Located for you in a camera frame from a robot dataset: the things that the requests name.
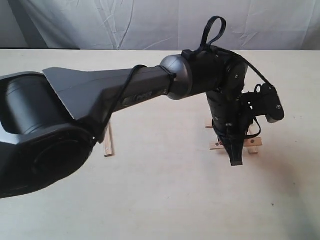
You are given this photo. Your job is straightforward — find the pale wood strip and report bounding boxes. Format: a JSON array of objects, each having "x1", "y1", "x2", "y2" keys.
[{"x1": 204, "y1": 118, "x2": 213, "y2": 129}]

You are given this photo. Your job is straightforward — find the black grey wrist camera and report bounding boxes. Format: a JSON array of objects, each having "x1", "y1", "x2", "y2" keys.
[{"x1": 252, "y1": 83, "x2": 285, "y2": 124}]

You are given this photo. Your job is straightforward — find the wood strip front bar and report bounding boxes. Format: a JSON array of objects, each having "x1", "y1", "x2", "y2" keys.
[{"x1": 209, "y1": 136, "x2": 263, "y2": 151}]

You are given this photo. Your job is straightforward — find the wood strip post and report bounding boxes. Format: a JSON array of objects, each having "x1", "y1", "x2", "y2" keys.
[{"x1": 246, "y1": 126, "x2": 260, "y2": 155}]

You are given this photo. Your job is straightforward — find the wood strip with grain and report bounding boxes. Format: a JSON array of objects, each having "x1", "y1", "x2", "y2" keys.
[{"x1": 103, "y1": 123, "x2": 115, "y2": 158}]

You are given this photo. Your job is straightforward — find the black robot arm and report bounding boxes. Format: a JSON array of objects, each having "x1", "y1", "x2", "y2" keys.
[{"x1": 0, "y1": 52, "x2": 248, "y2": 199}]

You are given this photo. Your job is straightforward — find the white backdrop curtain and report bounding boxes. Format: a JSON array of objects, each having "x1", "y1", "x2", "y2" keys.
[{"x1": 0, "y1": 0, "x2": 320, "y2": 51}]

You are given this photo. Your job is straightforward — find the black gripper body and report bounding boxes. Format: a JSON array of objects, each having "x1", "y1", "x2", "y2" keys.
[{"x1": 206, "y1": 90, "x2": 250, "y2": 146}]

